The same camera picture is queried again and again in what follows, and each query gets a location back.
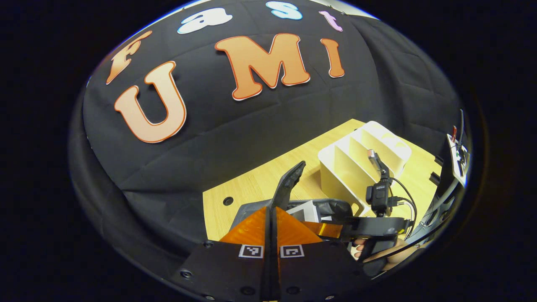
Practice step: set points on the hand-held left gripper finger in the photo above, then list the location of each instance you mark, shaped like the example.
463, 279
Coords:
276, 268
267, 268

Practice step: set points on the portrait cover book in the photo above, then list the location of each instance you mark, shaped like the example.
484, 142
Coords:
304, 212

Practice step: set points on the white bookshelf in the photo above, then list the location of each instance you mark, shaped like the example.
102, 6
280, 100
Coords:
340, 176

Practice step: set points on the white electronics board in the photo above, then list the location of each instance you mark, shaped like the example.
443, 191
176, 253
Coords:
457, 155

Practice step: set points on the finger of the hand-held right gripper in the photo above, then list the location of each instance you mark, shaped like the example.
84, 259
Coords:
329, 230

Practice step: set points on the grey schoolbag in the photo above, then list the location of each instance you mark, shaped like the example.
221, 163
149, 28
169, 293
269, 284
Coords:
331, 207

